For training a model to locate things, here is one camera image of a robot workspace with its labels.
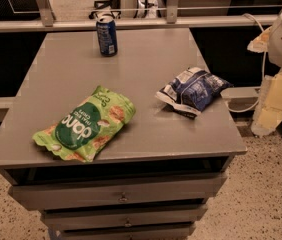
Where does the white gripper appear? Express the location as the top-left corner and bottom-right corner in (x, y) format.
(247, 12), (282, 136)

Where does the blue pepsi can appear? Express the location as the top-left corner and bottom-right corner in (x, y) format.
(96, 14), (118, 56)

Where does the blue chip bag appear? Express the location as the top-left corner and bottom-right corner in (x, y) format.
(155, 67), (232, 118)

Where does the green rice chip bag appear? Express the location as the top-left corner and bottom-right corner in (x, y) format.
(32, 86), (136, 162)

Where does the top grey drawer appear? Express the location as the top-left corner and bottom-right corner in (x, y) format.
(9, 173), (227, 210)

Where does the grey drawer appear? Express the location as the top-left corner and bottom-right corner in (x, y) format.
(48, 222), (195, 240)
(9, 173), (227, 210)
(42, 203), (207, 230)

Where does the grey drawer cabinet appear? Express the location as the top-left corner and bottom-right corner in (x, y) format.
(0, 28), (248, 240)

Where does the black office chair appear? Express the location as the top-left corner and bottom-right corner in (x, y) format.
(88, 0), (121, 20)

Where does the bottom grey drawer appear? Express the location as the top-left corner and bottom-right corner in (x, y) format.
(48, 222), (195, 240)

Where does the grey metal railing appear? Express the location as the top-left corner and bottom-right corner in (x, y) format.
(0, 0), (282, 32)

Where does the middle grey drawer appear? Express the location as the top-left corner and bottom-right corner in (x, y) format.
(42, 203), (207, 230)

